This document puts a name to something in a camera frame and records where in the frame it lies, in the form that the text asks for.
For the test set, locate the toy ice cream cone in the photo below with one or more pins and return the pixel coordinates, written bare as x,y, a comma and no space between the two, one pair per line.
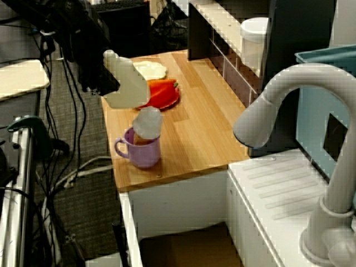
148,121

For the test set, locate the cream desk board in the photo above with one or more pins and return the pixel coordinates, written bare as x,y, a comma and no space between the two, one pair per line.
22,78

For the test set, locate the orange round plate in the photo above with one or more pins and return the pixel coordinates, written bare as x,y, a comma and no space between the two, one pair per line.
171,103

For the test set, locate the red toy chili pepper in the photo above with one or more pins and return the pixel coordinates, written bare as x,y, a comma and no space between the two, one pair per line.
161,94

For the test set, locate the green hand clamp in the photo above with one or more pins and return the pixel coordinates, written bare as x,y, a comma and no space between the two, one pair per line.
41,130

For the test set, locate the white toy detergent bottle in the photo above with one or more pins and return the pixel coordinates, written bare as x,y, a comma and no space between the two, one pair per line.
130,83

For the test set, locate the white toy kitchen cabinet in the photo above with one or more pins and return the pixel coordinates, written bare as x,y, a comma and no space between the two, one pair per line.
178,205

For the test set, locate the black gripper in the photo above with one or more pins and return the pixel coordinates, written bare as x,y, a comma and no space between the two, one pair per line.
93,73

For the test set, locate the black computer case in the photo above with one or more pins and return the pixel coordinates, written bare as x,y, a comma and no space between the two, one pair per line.
130,30

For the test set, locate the aluminium frame profile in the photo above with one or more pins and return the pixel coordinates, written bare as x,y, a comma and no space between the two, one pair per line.
23,167

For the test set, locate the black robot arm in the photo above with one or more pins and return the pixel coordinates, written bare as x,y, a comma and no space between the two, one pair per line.
72,22

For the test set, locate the orange toy carrot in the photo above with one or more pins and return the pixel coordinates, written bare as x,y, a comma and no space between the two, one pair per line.
162,83

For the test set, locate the grey toy faucet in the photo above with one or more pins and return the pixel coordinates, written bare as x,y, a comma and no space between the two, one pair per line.
278,89

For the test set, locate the purple plastic mug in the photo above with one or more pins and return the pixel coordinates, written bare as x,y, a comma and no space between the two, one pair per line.
144,155

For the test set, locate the cream scalloped plate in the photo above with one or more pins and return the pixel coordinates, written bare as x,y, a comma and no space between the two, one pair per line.
153,71

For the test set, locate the dark tiled backsplash hutch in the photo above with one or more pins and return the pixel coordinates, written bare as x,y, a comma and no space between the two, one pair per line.
300,27

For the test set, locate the teal plastic bin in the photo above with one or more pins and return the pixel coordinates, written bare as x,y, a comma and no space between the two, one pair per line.
311,116

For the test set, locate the white lidded canister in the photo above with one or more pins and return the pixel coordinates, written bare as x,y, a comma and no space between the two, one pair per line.
253,41

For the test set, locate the white toy sink unit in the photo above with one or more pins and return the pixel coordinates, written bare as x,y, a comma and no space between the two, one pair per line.
278,180

